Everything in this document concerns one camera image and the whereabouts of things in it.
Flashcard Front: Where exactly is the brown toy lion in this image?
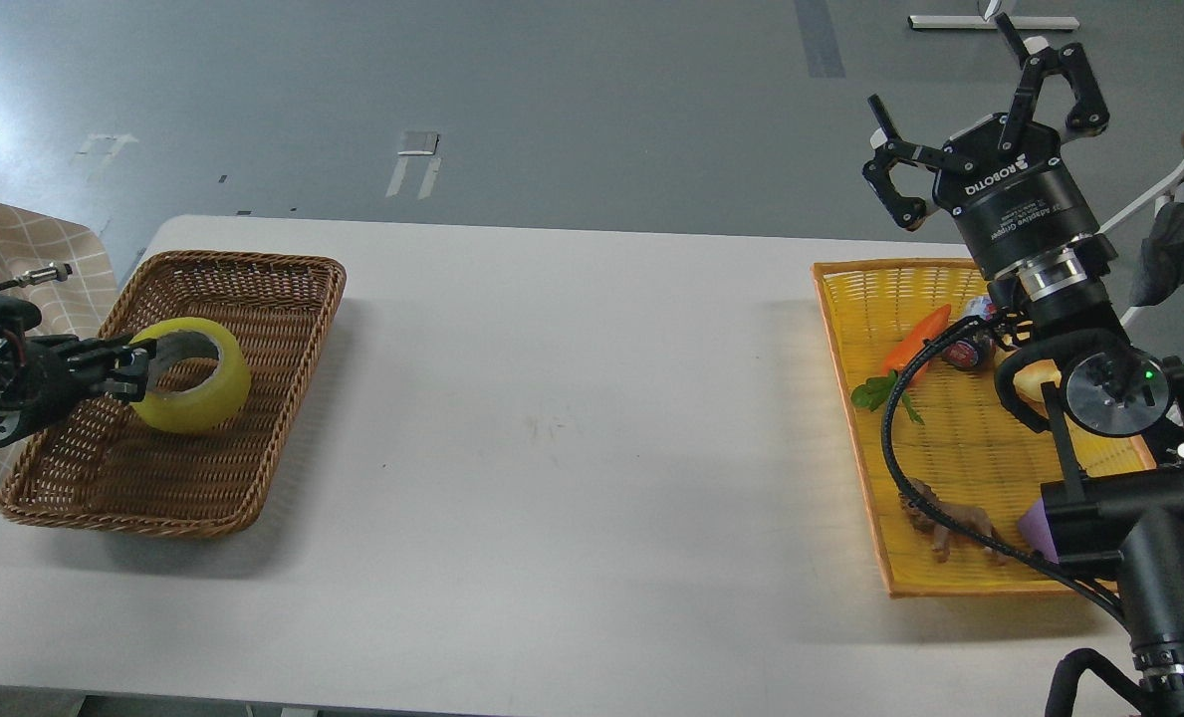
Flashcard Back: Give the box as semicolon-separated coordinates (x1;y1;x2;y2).
897;478;1000;564

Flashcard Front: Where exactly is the brown wicker basket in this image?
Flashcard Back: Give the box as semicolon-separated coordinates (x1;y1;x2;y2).
0;250;347;540

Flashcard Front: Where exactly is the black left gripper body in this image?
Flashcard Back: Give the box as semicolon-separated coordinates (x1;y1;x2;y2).
9;335;95;431

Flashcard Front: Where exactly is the orange toy carrot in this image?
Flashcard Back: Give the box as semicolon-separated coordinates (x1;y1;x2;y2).
849;305;952;412

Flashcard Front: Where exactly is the beige checkered cloth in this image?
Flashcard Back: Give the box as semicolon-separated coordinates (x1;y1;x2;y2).
0;204;120;485

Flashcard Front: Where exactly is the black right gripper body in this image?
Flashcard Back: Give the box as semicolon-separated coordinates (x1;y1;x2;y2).
932;115;1100;280

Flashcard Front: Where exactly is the purple foam block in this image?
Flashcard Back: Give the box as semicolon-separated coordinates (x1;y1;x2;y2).
1018;498;1060;566

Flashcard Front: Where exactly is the small drink can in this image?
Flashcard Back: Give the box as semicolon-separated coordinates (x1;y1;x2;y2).
938;295;996;372

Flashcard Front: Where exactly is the yellow plastic basket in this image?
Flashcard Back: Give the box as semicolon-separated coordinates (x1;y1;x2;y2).
812;258;1157;598

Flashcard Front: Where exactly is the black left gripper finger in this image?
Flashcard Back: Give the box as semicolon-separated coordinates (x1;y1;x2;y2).
75;364;148;402
72;337;157;364

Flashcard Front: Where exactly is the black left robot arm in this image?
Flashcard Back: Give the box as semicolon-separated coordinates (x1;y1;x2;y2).
0;263;157;448

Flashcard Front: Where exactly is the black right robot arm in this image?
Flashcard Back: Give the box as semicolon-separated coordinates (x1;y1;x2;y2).
862;4;1184;716

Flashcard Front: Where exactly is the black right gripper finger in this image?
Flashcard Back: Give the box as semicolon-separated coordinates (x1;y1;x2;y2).
995;13;1111;151
861;95;963;233

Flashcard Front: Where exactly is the yellow tape roll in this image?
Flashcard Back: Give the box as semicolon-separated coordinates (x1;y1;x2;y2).
131;317;253;434

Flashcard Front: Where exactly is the white stand base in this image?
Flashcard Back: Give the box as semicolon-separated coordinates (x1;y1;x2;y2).
906;1;1081;33

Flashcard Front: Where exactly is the toy bread loaf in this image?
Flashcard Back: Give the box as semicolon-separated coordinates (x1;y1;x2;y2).
1012;359;1062;403

